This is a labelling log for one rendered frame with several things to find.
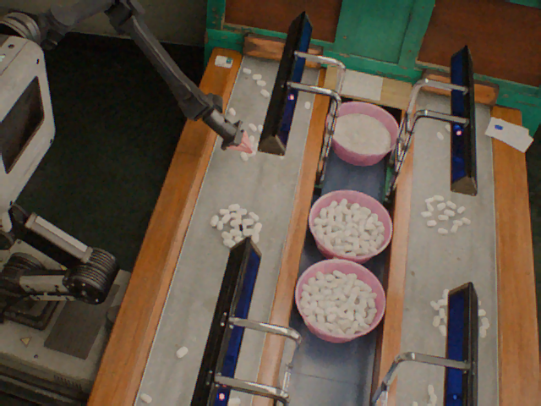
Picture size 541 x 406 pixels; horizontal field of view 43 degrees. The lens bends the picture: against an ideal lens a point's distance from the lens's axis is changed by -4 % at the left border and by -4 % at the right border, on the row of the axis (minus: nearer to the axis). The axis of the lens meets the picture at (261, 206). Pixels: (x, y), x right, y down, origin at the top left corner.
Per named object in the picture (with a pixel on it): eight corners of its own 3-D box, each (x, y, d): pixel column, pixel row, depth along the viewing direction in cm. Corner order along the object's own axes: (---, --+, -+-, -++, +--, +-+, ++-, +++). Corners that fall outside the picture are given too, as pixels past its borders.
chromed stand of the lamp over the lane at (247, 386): (199, 456, 183) (204, 385, 149) (215, 389, 196) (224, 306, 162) (270, 471, 183) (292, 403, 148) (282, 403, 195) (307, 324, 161)
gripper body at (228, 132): (244, 122, 233) (228, 108, 230) (238, 144, 227) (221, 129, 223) (231, 130, 237) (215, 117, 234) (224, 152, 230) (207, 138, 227)
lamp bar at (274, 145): (256, 151, 204) (259, 134, 198) (290, 25, 243) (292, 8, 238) (284, 157, 204) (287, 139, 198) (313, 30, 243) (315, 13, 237)
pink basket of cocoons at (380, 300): (284, 342, 208) (288, 326, 200) (298, 269, 225) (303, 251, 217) (374, 359, 207) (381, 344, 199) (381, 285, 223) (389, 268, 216)
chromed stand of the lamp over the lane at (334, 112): (265, 184, 245) (280, 85, 211) (275, 143, 258) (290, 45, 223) (320, 195, 244) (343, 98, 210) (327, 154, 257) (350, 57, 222)
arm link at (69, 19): (94, -3, 226) (112, -25, 221) (122, 27, 229) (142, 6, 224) (24, 32, 188) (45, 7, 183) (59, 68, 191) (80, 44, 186)
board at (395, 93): (322, 92, 264) (323, 90, 263) (326, 68, 274) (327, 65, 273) (409, 111, 263) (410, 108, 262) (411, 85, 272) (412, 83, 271)
